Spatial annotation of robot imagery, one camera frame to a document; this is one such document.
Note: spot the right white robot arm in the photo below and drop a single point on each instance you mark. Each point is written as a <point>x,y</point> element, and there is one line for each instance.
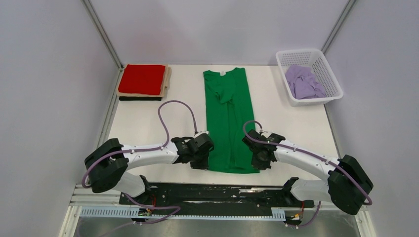
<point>341,181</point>

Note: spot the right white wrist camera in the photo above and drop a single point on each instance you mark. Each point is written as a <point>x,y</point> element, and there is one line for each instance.
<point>265,134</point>

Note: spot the green t shirt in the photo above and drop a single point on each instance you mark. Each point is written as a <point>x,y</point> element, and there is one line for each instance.
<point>228,108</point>

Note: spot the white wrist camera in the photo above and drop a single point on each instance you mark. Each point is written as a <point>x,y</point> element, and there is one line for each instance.
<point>201,132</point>
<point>265,134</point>

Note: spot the white slotted cable duct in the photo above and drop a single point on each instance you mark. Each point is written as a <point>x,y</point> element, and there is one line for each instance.
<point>141,213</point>

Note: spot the aluminium rail frame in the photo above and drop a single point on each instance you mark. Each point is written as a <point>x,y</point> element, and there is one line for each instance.
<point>85,197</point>

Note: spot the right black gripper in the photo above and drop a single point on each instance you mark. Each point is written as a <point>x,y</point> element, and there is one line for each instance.
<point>259,166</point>

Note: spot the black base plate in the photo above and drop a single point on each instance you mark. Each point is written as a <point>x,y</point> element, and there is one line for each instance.
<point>215,199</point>

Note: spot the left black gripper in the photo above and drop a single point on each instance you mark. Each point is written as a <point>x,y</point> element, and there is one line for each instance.
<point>203,165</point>

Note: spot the white plastic basket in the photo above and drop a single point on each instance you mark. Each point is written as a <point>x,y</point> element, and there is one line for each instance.
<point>316,60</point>

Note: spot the folded black t shirt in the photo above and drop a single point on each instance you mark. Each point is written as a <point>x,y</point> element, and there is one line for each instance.
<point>126,98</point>

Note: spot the folded red t shirt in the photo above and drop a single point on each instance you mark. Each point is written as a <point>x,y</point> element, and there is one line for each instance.
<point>143,79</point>

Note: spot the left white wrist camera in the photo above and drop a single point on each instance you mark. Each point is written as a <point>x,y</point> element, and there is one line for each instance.
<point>201,132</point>

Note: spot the purple t shirt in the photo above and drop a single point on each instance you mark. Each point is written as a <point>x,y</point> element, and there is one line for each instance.
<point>302,83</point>

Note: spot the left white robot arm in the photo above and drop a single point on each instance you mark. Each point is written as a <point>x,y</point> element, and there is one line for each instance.
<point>107,167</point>

